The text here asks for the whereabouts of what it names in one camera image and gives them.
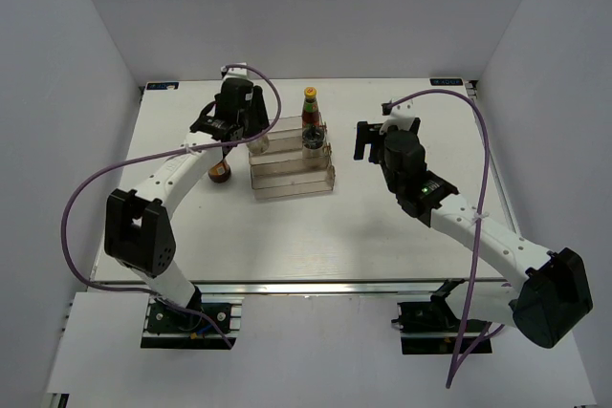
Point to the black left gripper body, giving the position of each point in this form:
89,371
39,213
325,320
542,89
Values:
254,119

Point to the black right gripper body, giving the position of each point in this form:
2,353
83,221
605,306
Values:
393,185

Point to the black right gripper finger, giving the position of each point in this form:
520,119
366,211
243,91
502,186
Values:
369,132
368,149

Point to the white-lid red-label jar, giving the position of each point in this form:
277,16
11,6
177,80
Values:
313,142

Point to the green-label hot sauce bottle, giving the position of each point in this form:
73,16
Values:
310,115

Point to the red-lid chili sauce jar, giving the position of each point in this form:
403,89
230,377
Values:
220,172

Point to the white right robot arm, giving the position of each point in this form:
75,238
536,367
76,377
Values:
545,293

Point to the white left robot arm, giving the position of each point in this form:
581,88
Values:
138,232

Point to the clear tiered acrylic rack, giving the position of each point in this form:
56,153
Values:
286,169

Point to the blue right corner sticker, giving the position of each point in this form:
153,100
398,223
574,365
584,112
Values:
441,81

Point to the blue corner sticker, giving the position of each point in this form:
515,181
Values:
162,86
441,81

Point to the blue left corner sticker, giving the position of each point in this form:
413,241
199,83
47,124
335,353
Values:
162,86

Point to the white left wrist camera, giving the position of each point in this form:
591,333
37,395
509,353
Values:
235,71

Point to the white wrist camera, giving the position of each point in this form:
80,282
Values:
235,71
400,116

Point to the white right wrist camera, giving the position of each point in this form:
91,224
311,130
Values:
400,116

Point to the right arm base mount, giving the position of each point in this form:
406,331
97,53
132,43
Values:
424,321

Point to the aluminium table front rail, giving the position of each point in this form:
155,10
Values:
327,287

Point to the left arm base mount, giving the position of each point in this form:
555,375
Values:
167,329

